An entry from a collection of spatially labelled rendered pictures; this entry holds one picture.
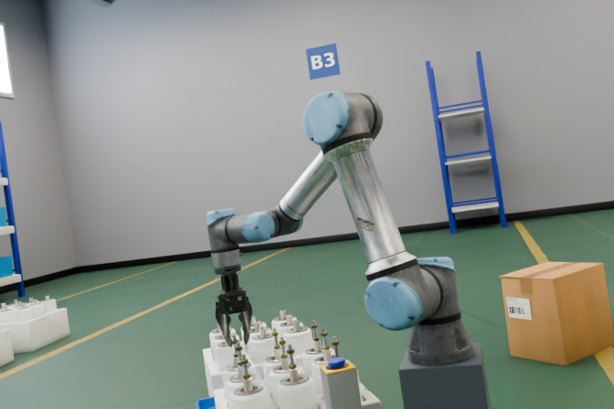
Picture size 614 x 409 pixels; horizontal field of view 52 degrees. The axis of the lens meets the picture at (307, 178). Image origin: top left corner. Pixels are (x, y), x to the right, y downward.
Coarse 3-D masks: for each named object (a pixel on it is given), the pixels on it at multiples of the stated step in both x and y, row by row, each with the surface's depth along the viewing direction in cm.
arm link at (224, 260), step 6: (222, 252) 171; (228, 252) 164; (234, 252) 165; (240, 252) 168; (216, 258) 164; (222, 258) 163; (228, 258) 164; (234, 258) 164; (216, 264) 164; (222, 264) 163; (228, 264) 163; (234, 264) 164
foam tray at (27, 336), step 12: (48, 312) 401; (60, 312) 406; (0, 324) 380; (12, 324) 377; (24, 324) 376; (36, 324) 381; (48, 324) 393; (60, 324) 404; (12, 336) 377; (24, 336) 376; (36, 336) 380; (48, 336) 391; (60, 336) 403; (24, 348) 376; (36, 348) 378
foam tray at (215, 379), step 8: (208, 352) 232; (208, 360) 221; (248, 360) 213; (296, 360) 208; (208, 368) 210; (216, 368) 209; (256, 368) 204; (208, 376) 216; (216, 376) 201; (264, 376) 205; (208, 384) 226; (216, 384) 201; (208, 392) 236
